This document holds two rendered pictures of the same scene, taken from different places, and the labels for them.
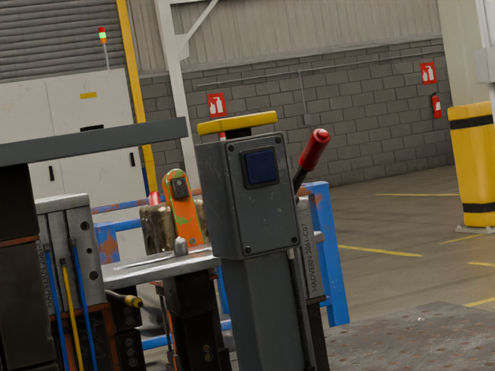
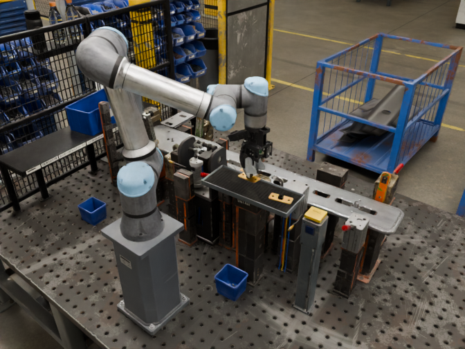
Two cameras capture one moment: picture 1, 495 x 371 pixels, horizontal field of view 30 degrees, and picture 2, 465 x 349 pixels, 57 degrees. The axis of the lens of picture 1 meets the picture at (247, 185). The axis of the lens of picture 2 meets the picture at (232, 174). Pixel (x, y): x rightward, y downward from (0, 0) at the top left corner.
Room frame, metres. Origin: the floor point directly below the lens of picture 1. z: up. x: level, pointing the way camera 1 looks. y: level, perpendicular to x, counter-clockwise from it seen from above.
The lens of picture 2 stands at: (0.03, -0.85, 2.07)
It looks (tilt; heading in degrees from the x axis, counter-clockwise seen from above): 33 degrees down; 59
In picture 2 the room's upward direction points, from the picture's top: straight up
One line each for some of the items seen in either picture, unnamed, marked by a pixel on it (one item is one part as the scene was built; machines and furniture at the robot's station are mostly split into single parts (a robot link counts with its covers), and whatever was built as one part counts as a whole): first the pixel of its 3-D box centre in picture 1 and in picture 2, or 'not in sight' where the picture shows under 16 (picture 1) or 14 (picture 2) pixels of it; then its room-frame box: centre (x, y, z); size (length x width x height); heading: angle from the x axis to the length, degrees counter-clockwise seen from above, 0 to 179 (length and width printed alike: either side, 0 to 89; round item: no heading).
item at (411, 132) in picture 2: not in sight; (383, 104); (3.12, 1.56, 0.47); 1.20 x 0.80 x 0.95; 19
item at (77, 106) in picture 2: not in sight; (98, 111); (0.54, 1.37, 1.10); 0.30 x 0.17 x 0.13; 32
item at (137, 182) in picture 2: not in sight; (137, 186); (0.38, 0.32, 1.27); 0.13 x 0.12 x 0.14; 58
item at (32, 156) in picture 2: not in sight; (86, 131); (0.45, 1.32, 1.01); 0.90 x 0.22 x 0.03; 24
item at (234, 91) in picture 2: not in sight; (224, 98); (0.68, 0.25, 1.53); 0.11 x 0.11 x 0.08; 58
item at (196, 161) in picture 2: not in sight; (204, 191); (0.77, 0.59, 0.94); 0.18 x 0.13 x 0.49; 114
